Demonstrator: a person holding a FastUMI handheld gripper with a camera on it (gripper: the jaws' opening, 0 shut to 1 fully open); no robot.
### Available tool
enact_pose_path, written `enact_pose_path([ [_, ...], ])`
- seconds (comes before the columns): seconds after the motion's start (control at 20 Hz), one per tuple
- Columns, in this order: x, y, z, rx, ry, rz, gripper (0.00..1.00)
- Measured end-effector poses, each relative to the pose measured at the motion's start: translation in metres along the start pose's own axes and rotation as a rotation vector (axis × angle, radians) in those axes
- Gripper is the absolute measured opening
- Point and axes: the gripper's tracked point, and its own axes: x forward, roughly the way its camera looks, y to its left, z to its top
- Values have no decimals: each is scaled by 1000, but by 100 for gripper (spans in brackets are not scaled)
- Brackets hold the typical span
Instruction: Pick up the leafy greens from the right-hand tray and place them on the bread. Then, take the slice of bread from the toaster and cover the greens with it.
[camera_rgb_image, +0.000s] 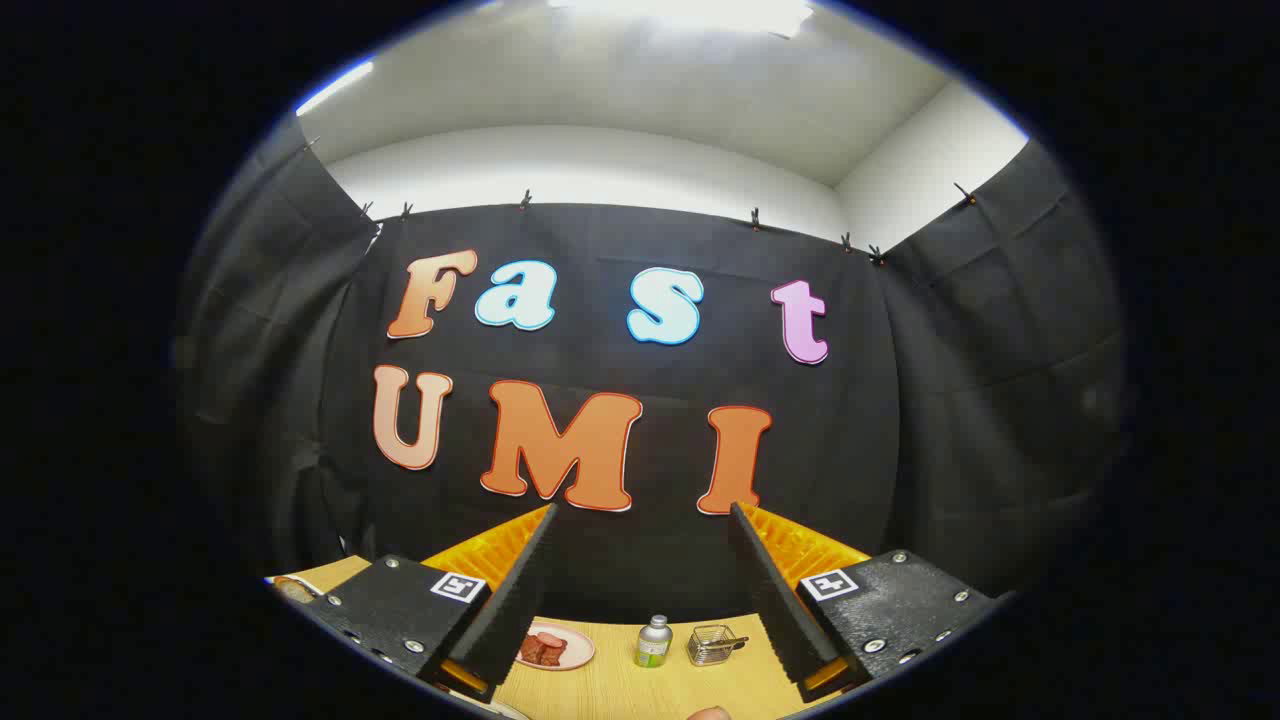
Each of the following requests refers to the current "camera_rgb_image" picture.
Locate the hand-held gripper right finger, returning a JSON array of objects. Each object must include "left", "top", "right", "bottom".
[{"left": 728, "top": 502, "right": 1003, "bottom": 704}]

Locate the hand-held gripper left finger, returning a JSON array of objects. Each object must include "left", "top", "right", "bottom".
[{"left": 303, "top": 503, "right": 559, "bottom": 703}]

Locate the pink plate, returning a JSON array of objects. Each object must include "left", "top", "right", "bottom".
[{"left": 517, "top": 622, "right": 596, "bottom": 671}]

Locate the silver bottle with green label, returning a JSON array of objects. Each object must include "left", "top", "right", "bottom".
[{"left": 634, "top": 615, "right": 674, "bottom": 669}]

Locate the small wire basket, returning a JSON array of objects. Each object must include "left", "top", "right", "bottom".
[{"left": 687, "top": 624, "right": 749, "bottom": 667}]

